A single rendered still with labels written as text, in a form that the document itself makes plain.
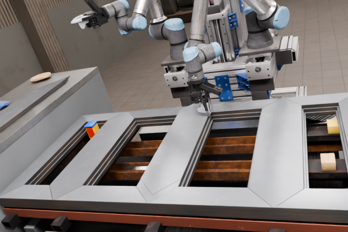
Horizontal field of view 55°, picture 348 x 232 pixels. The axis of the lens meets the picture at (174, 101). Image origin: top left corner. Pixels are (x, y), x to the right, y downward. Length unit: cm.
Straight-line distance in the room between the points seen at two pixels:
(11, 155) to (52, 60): 323
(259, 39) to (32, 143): 136
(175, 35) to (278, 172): 113
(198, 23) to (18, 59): 346
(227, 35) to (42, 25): 332
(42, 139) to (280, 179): 130
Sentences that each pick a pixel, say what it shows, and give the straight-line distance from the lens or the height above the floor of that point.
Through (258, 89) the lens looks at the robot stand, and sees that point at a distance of 197.
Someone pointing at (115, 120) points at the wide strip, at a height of 87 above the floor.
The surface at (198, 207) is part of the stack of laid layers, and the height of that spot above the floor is 86.
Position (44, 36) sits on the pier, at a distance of 495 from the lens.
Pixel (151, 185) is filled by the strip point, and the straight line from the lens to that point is 135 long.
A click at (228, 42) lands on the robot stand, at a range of 211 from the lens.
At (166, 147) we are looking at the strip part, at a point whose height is 87.
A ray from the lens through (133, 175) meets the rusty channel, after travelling 174.
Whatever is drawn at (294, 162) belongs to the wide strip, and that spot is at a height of 87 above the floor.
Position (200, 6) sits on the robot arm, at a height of 137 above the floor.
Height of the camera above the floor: 167
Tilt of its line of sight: 24 degrees down
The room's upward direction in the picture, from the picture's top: 16 degrees counter-clockwise
